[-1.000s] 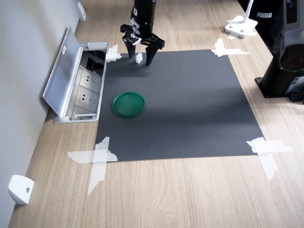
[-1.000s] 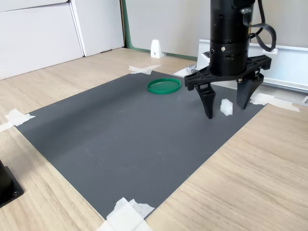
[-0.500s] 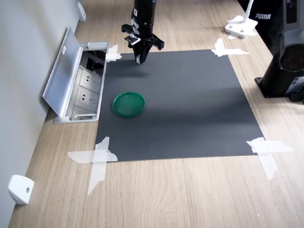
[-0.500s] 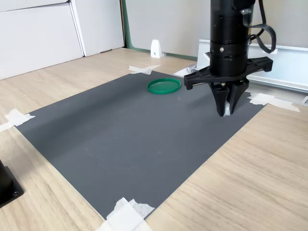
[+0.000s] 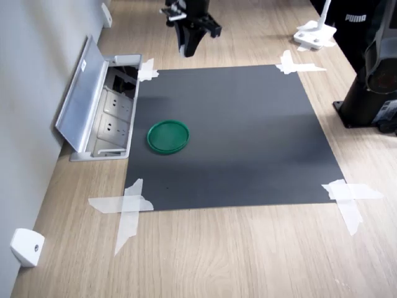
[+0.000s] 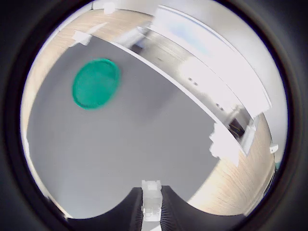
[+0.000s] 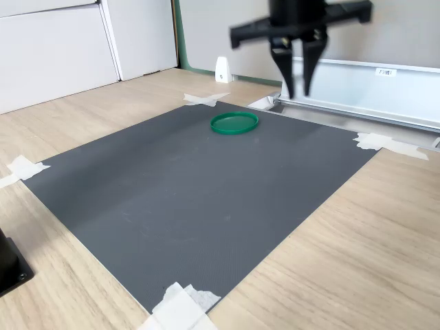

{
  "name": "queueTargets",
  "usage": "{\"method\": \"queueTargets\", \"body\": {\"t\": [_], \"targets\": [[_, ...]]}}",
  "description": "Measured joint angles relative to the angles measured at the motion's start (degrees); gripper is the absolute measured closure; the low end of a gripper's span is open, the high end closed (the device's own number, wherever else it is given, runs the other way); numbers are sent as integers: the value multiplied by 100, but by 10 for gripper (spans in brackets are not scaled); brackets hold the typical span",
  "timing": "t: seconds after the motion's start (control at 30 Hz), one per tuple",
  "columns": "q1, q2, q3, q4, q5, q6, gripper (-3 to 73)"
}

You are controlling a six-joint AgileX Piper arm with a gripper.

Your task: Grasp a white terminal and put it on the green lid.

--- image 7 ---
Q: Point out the grey partition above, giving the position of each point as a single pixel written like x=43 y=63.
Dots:
x=213 y=27

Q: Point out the small white bracket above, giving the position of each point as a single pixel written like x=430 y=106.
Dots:
x=222 y=70

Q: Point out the silver metal duct base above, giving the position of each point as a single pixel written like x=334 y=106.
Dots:
x=264 y=102

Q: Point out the white partition panel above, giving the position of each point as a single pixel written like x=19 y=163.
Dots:
x=144 y=34

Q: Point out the dark grey mat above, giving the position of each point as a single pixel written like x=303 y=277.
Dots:
x=192 y=199

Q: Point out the green partition edge trim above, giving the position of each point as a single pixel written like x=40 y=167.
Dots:
x=182 y=41

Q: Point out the round green lid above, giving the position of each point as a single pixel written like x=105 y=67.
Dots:
x=234 y=123

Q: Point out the white tape piece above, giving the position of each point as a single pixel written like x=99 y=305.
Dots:
x=205 y=98
x=22 y=169
x=182 y=309
x=381 y=142

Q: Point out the small white duct label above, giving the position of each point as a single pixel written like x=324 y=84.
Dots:
x=386 y=72

